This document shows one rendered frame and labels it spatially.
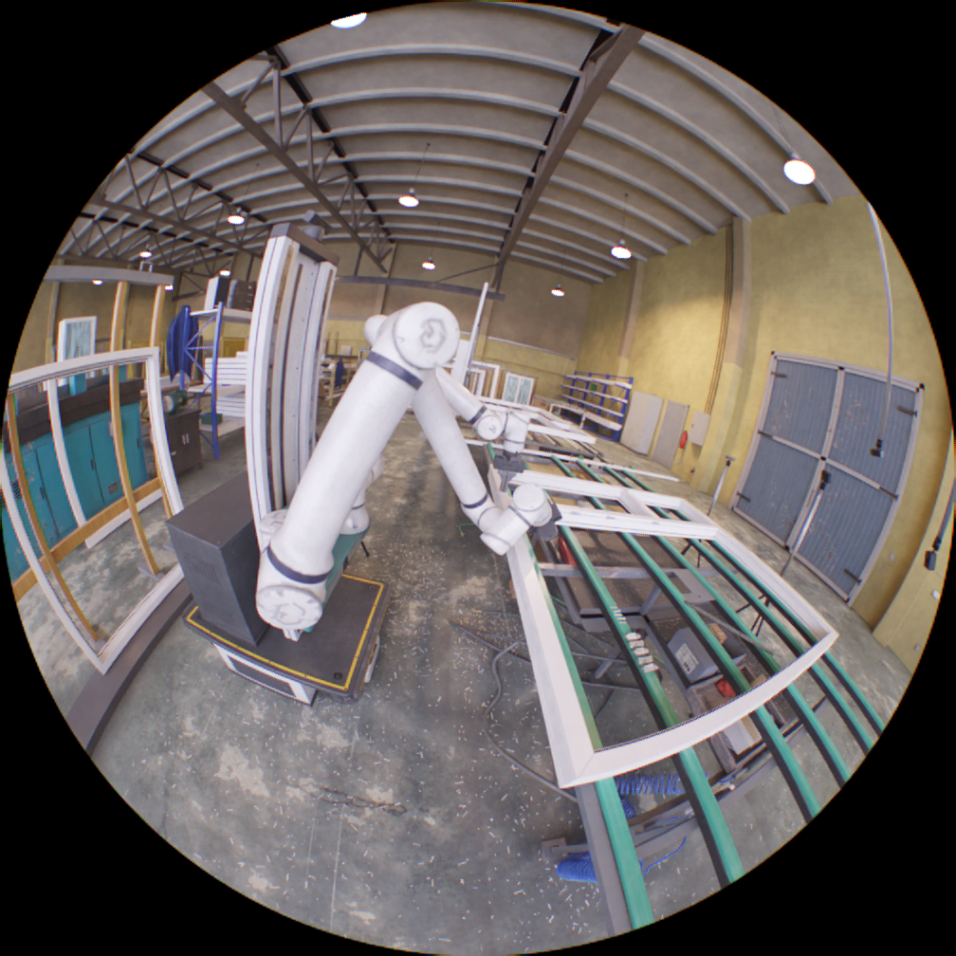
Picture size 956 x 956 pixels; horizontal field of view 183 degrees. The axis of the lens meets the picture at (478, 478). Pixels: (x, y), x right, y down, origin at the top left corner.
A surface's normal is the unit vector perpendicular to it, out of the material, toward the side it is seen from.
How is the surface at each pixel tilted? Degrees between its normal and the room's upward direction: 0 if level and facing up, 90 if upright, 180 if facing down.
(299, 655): 0
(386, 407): 93
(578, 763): 0
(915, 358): 90
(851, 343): 90
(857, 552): 90
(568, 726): 0
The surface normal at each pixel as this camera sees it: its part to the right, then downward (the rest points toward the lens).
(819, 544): -0.98, -0.15
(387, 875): 0.19, -0.92
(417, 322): 0.48, 0.33
